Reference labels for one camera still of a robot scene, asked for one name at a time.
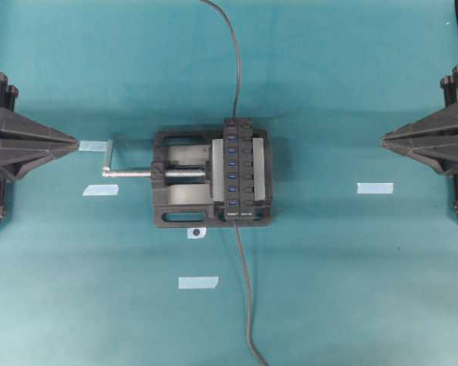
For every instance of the silver vise screw handle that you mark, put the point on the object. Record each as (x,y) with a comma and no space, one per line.
(107,172)

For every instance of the blue tape left lower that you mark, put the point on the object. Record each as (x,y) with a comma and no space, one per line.
(101,190)

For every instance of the blue tape near left gripper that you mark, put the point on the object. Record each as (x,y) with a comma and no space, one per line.
(92,146)

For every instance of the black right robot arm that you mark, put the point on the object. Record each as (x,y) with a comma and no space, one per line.
(433,140)

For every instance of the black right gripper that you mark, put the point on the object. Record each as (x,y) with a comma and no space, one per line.
(442,121)

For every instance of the blue tape right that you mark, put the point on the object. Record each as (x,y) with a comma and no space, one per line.
(375,188)

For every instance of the black bench vise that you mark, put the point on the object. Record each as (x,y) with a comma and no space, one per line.
(192,202)

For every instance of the black multiport USB hub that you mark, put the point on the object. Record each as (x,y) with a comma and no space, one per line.
(239,196)

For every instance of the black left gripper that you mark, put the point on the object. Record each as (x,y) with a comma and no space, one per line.
(17,161)

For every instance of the blue tape bottom centre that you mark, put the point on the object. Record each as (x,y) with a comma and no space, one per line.
(198,283)

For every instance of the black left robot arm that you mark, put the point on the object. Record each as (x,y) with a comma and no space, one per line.
(25,144)

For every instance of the tape patch with dark dot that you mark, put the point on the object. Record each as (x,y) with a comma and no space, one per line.
(196,233)

